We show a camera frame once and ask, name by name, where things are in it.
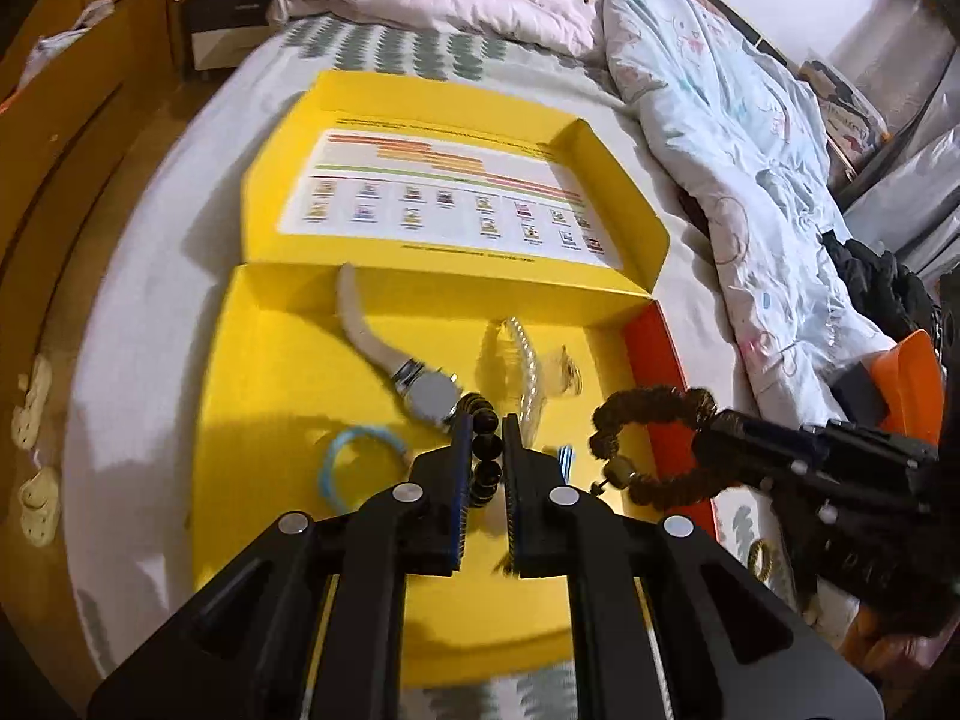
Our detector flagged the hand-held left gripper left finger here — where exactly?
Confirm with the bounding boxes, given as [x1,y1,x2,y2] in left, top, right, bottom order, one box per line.
[86,412,477,720]

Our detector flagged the orange plastic object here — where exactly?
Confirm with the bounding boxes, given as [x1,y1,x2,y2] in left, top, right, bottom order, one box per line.
[868,328,945,449]

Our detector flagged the large brown bead bracelet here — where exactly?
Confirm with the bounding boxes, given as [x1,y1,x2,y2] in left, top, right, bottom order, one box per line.
[588,385,725,512]

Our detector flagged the pale printed duvet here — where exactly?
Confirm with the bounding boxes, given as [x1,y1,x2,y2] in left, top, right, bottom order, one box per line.
[598,0,901,422]

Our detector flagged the black garment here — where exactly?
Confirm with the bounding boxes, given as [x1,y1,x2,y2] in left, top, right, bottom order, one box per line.
[820,230,944,344]

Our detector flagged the clear plastic packages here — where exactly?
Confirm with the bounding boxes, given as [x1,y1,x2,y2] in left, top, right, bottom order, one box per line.
[844,0,960,275]

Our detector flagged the silver watch white strap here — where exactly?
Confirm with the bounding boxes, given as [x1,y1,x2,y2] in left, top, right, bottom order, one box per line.
[333,262,465,433]

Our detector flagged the black box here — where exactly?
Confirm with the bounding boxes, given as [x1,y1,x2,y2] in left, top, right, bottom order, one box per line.
[830,363,891,426]

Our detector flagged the leaf patterned bed sheet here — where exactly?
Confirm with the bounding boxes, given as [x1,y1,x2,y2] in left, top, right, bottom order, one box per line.
[60,15,875,720]

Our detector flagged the light blue bracelet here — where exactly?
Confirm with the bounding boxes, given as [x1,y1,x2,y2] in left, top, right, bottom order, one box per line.
[323,425,410,508]

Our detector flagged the printed bag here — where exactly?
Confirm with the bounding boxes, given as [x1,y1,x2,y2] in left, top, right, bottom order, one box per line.
[797,58,891,175]

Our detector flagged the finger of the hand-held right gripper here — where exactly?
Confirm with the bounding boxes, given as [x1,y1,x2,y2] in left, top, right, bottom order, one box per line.
[709,409,940,464]
[692,431,827,494]

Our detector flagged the pearl bead bracelet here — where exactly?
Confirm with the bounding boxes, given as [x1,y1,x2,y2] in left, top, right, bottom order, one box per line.
[489,315,546,430]

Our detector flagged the wooden wardrobe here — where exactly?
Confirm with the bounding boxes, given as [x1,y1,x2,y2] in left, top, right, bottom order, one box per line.
[0,0,197,263]

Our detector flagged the clear plastic hair clip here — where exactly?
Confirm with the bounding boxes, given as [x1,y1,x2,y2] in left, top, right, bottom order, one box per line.
[540,345,591,400]

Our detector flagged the yellow cardboard box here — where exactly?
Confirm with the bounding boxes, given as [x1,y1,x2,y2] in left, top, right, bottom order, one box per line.
[191,69,722,688]

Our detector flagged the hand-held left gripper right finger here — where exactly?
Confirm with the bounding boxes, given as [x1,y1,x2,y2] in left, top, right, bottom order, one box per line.
[501,412,886,720]

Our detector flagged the dark wooden nightstand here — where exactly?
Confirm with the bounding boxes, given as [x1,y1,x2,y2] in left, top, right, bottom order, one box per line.
[183,0,284,77]

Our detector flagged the mustard coil hair tie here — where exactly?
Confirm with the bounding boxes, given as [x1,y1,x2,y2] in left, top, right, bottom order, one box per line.
[745,538,779,583]

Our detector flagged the black bead bracelet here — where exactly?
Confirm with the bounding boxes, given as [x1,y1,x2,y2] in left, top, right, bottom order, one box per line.
[453,391,504,511]

